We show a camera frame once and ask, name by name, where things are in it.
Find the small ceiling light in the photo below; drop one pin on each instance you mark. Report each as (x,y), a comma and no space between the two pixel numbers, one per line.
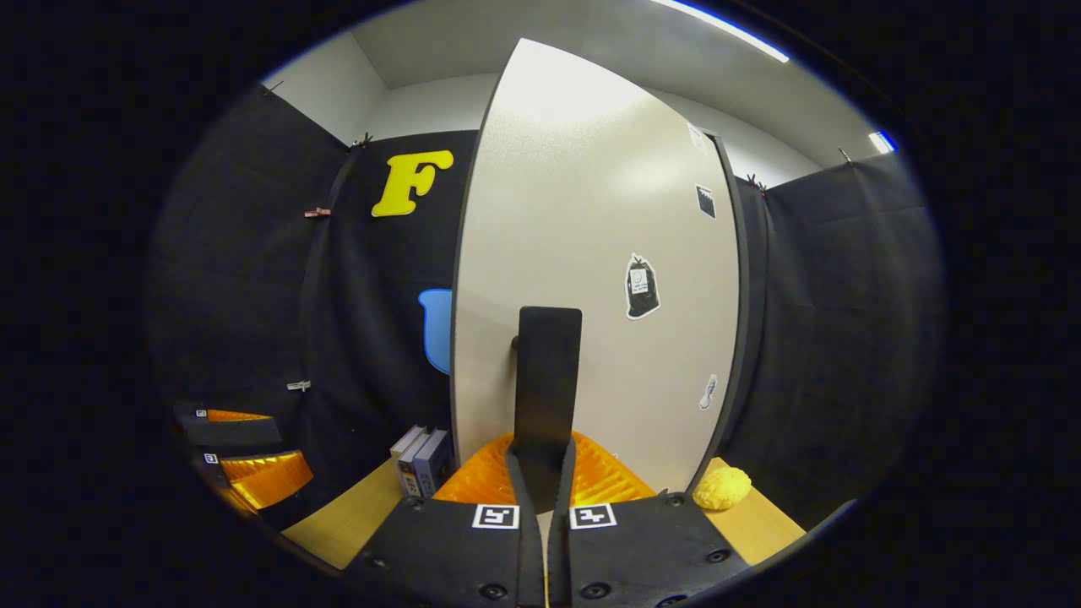
(882,142)

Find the yellow bumpy sponge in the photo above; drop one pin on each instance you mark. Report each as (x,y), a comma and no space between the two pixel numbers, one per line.
(722,490)

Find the brown clothes peg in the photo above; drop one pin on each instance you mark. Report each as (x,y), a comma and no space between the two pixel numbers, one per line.
(317,212)

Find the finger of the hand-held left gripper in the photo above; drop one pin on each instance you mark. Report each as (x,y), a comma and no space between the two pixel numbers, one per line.
(236,432)
(270,481)

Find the white spine book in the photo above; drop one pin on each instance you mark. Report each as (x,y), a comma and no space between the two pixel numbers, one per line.
(407,443)

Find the grey spine book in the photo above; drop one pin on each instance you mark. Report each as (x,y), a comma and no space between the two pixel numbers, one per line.
(414,473)

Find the black backdrop cloth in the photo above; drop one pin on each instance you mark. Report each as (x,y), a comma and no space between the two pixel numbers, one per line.
(236,295)

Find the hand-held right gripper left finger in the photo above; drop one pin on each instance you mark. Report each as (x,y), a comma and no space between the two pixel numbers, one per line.
(525,532)

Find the blue spine book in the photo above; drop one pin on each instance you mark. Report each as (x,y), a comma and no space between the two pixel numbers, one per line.
(437,460)

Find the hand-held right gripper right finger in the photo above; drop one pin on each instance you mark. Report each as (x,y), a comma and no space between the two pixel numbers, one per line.
(562,540)

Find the beige cabinet door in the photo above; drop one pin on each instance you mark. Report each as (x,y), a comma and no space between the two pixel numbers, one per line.
(591,211)

